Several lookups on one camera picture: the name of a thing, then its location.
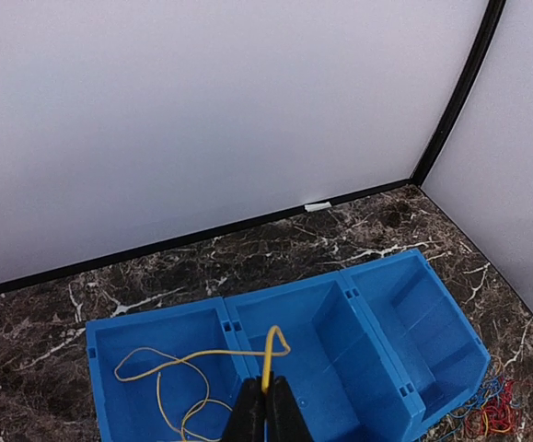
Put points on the right black frame post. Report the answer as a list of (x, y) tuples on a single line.
[(469, 73)]

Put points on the blue storage bin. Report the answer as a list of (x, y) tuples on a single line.
[(344, 383), (169, 374), (423, 329)]

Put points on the left blue storage bin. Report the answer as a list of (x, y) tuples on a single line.
[(169, 374)]

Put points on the right blue storage bin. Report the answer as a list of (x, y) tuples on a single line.
[(423, 329)]

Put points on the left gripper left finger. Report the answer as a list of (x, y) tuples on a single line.
[(246, 423)]

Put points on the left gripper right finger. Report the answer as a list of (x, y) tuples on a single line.
[(284, 420)]

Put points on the middle blue storage bin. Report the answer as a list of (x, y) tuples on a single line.
[(344, 383)]

